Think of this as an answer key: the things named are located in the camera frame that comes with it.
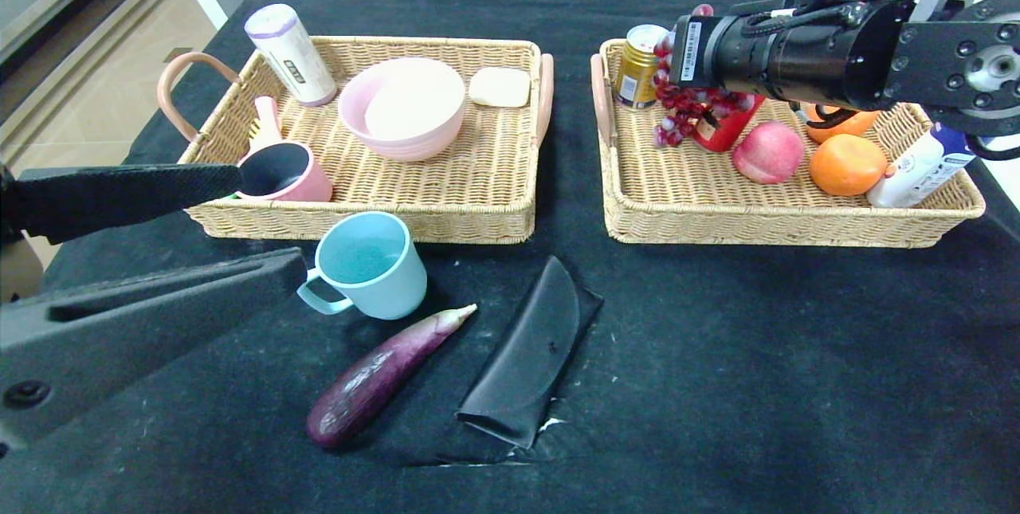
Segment red grape bunch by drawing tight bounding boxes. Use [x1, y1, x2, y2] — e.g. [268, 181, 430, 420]
[652, 4, 758, 150]

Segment red drink can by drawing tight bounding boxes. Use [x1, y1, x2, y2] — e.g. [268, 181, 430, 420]
[692, 92, 766, 153]

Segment pink peach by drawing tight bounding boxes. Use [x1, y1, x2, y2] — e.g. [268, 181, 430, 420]
[732, 120, 806, 185]

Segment wicker basket holding tableware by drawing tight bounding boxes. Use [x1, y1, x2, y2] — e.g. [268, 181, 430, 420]
[158, 36, 555, 245]

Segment wicker basket holding food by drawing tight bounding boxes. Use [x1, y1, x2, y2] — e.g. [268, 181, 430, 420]
[590, 38, 986, 249]

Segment black glasses case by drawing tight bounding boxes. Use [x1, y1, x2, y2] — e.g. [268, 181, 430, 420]
[457, 256, 605, 449]

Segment pink bowl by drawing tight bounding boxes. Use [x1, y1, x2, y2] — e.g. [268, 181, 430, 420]
[338, 57, 467, 163]

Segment white soap bar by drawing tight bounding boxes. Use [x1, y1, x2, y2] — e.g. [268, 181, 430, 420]
[469, 67, 532, 108]

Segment light blue mug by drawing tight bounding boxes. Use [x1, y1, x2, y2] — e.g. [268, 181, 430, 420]
[294, 211, 429, 321]

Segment gold drink can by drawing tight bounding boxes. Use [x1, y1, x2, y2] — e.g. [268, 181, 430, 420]
[613, 24, 672, 111]

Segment pink cup with black inside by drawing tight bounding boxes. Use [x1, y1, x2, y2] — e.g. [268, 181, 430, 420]
[237, 141, 335, 202]

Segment purple eggplant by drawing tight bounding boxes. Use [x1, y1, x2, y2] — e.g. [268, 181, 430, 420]
[307, 304, 479, 449]

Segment white tube with lavender lid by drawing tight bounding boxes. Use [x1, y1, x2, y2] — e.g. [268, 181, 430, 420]
[244, 4, 339, 108]

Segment black tablecloth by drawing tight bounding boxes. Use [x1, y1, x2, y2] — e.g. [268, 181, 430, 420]
[0, 0, 1020, 514]

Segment orange fruit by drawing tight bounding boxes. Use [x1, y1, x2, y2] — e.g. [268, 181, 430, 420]
[809, 133, 888, 197]
[805, 104, 881, 144]

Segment white bottle with blue cap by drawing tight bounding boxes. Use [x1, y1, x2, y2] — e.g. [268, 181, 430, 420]
[866, 122, 979, 209]

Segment pink handled brush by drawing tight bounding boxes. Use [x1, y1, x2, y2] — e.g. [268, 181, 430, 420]
[249, 96, 284, 155]

